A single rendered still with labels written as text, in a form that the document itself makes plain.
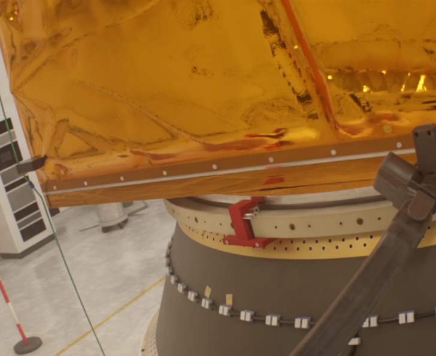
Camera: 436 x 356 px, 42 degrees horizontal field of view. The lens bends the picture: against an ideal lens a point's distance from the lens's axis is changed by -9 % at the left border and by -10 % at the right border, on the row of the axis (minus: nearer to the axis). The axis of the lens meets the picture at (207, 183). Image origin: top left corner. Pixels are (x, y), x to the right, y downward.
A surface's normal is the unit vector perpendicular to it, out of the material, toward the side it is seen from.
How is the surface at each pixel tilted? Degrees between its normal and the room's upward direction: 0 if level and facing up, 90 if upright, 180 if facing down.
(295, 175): 90
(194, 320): 62
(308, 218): 90
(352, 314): 46
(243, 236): 90
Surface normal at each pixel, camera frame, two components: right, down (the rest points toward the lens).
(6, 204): 0.79, -0.09
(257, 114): -0.36, 0.43
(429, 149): -0.57, 0.35
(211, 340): -0.84, -0.12
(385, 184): -0.68, 0.58
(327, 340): 0.06, -0.57
